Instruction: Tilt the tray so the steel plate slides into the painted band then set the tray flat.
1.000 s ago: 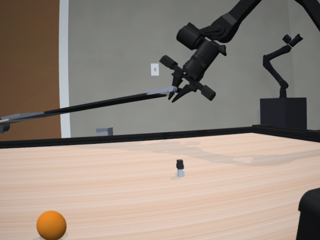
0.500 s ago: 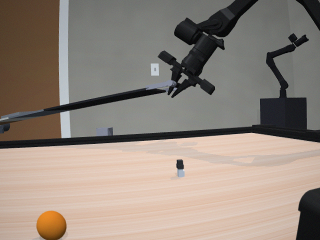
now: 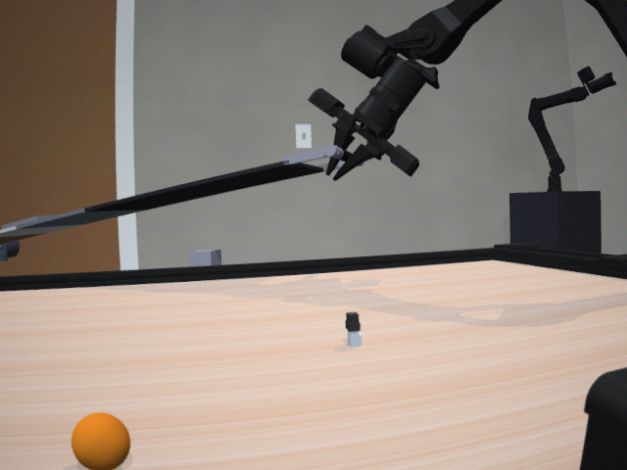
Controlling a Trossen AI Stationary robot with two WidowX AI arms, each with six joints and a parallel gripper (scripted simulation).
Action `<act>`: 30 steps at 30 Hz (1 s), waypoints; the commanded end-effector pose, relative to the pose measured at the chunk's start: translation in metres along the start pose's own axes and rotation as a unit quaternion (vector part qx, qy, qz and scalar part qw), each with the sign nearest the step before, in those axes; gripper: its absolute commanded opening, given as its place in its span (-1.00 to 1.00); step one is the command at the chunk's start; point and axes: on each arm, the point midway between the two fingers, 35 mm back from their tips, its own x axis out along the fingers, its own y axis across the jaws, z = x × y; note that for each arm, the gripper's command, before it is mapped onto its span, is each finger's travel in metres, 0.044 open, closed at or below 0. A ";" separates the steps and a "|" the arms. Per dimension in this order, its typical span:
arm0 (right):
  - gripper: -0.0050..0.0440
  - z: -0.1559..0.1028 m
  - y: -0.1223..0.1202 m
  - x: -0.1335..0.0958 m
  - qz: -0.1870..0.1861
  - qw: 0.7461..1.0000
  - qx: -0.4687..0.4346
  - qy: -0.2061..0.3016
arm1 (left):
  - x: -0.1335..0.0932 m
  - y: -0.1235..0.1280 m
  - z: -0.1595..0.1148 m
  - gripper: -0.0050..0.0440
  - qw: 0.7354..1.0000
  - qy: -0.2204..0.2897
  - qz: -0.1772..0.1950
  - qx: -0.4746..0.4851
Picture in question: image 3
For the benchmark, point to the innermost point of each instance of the orange ball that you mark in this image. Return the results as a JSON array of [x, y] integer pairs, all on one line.
[[100, 441]]

